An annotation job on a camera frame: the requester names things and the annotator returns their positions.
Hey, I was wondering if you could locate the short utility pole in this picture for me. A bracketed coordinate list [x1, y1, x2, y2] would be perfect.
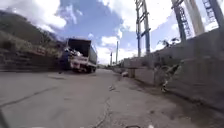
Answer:
[109, 51, 114, 66]

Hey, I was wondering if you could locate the grassy hillside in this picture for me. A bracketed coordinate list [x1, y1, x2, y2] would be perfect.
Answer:
[0, 9, 68, 73]

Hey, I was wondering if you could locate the grey concrete road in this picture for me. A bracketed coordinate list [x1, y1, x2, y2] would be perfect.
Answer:
[0, 68, 224, 128]

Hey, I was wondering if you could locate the grey concrete block wall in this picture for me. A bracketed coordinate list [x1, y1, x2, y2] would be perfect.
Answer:
[111, 28, 224, 113]

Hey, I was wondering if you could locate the white box truck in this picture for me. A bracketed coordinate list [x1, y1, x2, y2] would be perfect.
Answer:
[59, 37, 99, 74]

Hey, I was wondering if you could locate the steel lattice tower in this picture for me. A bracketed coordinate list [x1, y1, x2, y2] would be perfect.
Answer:
[170, 0, 224, 43]

